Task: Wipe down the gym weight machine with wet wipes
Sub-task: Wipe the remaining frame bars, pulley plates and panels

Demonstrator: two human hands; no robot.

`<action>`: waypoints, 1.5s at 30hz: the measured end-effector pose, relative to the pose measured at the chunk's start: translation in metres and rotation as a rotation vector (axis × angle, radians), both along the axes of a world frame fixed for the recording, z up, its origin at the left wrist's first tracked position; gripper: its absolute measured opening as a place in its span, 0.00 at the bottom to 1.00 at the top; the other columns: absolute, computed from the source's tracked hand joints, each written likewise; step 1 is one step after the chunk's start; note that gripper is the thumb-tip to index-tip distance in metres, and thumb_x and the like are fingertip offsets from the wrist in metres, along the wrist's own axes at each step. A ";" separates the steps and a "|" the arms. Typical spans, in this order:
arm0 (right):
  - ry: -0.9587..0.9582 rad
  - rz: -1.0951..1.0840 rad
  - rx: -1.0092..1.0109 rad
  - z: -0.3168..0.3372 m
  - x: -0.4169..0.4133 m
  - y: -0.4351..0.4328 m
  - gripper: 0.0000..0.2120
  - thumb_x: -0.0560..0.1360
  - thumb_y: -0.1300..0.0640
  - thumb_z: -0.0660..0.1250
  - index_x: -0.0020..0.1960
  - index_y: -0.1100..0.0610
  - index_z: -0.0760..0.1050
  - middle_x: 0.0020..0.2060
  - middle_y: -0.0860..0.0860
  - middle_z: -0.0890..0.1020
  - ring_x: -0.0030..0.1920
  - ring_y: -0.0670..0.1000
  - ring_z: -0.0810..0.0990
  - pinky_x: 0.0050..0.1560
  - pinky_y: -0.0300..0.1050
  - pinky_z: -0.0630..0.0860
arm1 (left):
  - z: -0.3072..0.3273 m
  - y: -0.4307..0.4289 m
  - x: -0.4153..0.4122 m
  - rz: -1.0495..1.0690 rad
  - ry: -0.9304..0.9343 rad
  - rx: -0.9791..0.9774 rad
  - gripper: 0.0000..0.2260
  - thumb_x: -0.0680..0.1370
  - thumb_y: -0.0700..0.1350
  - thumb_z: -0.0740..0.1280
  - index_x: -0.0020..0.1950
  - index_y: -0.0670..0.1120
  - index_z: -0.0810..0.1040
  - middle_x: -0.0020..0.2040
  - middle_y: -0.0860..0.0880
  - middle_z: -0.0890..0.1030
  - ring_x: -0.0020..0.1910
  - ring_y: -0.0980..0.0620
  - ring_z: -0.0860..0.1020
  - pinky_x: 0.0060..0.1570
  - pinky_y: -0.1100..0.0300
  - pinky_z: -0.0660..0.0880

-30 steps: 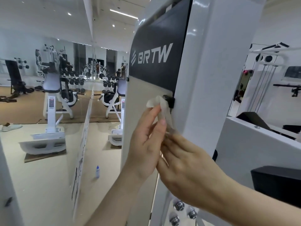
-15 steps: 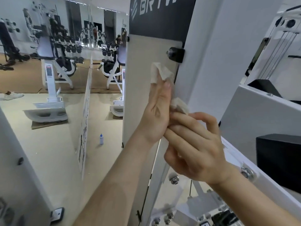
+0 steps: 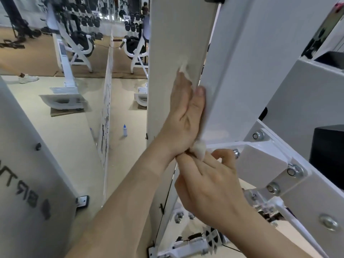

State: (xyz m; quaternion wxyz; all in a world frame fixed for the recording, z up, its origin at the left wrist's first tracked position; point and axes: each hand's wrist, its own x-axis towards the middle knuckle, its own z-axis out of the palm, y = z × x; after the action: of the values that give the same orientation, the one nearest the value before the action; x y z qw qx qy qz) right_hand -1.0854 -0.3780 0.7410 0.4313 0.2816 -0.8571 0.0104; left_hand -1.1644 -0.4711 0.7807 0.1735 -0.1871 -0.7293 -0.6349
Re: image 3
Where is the person's left hand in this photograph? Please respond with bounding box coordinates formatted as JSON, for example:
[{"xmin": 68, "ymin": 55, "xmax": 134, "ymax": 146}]
[{"xmin": 156, "ymin": 70, "xmax": 207, "ymax": 157}]

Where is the person's right hand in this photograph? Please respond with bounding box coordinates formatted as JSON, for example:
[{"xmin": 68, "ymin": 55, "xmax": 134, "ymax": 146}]
[{"xmin": 174, "ymin": 148, "xmax": 252, "ymax": 232}]

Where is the white cleaning wipe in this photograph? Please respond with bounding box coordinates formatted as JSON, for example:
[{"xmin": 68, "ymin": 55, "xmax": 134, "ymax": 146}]
[{"xmin": 178, "ymin": 61, "xmax": 209, "ymax": 162}]

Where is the white gym machine frame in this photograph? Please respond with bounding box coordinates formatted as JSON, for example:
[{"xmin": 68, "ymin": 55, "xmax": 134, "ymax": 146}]
[{"xmin": 145, "ymin": 0, "xmax": 344, "ymax": 258}]

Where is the person's left forearm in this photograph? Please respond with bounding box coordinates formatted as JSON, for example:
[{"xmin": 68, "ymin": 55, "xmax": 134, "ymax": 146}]
[{"xmin": 64, "ymin": 139, "xmax": 178, "ymax": 258}]

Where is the black square cushion pad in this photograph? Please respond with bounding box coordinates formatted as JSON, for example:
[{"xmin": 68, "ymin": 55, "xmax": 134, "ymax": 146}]
[{"xmin": 309, "ymin": 125, "xmax": 344, "ymax": 190}]

